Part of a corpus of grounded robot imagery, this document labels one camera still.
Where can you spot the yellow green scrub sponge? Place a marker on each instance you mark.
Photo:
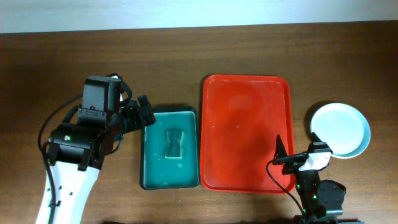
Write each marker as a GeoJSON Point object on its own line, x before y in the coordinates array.
{"type": "Point", "coordinates": [174, 147]}

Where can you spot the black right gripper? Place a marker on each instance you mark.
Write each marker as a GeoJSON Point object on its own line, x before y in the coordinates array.
{"type": "Point", "coordinates": [281, 157]}

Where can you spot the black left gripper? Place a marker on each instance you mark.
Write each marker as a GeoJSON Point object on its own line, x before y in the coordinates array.
{"type": "Point", "coordinates": [137, 113]}

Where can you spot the light blue plate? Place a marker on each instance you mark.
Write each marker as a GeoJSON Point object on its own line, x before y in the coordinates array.
{"type": "Point", "coordinates": [343, 128]}

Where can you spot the red plastic tray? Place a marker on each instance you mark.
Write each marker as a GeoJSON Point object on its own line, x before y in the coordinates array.
{"type": "Point", "coordinates": [241, 116]}

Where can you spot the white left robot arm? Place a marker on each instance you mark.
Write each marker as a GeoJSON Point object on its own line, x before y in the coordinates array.
{"type": "Point", "coordinates": [74, 153]}

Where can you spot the dark green water tray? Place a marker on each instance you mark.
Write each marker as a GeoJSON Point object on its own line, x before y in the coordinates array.
{"type": "Point", "coordinates": [157, 172]}

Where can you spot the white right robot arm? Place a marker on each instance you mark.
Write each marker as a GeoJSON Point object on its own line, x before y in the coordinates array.
{"type": "Point", "coordinates": [320, 200]}

